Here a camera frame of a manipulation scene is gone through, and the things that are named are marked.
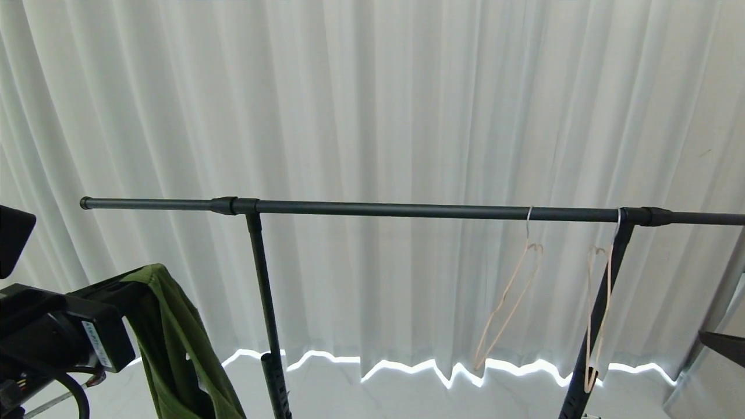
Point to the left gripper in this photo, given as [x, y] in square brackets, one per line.
[52, 331]

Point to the black clothes rack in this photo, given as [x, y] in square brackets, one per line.
[378, 209]

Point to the green long-sleeved shirt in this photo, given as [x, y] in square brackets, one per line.
[169, 326]

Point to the pink clothes hanger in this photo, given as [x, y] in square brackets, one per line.
[609, 273]
[528, 227]

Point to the white curtain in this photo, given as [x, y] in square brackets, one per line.
[372, 105]

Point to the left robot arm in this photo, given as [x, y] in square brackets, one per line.
[23, 396]

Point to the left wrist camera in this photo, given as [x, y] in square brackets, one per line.
[14, 238]

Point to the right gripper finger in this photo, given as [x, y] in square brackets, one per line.
[730, 346]

